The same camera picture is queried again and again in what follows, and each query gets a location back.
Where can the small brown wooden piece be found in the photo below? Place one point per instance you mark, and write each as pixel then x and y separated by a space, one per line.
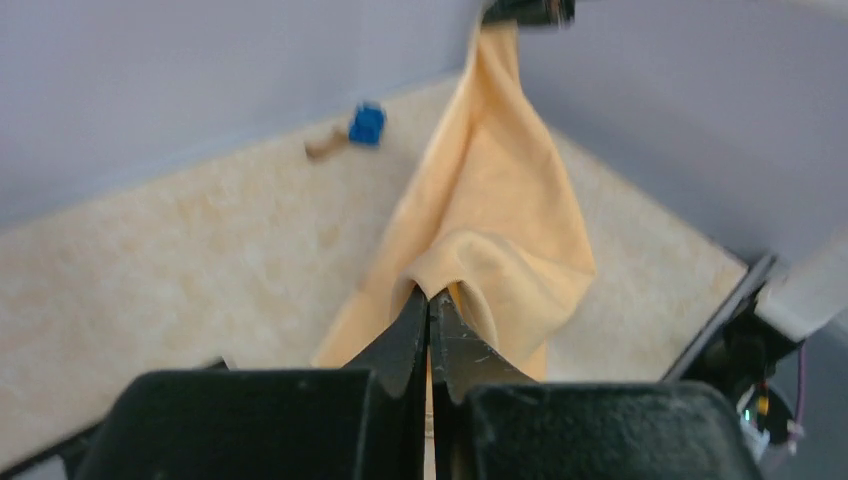
pixel 331 144

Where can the blue toy car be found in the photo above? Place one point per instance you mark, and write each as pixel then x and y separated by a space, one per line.
pixel 367 125

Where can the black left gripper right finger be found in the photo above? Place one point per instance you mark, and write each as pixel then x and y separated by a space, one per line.
pixel 465 370

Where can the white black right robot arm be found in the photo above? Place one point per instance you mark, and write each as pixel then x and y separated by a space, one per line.
pixel 766 317

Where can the orange cloth napkin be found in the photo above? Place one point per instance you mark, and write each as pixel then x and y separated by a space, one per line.
pixel 489 216

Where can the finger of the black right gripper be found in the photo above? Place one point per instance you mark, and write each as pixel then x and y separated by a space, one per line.
pixel 532 13

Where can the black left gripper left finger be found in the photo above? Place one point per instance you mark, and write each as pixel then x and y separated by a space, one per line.
pixel 391 437

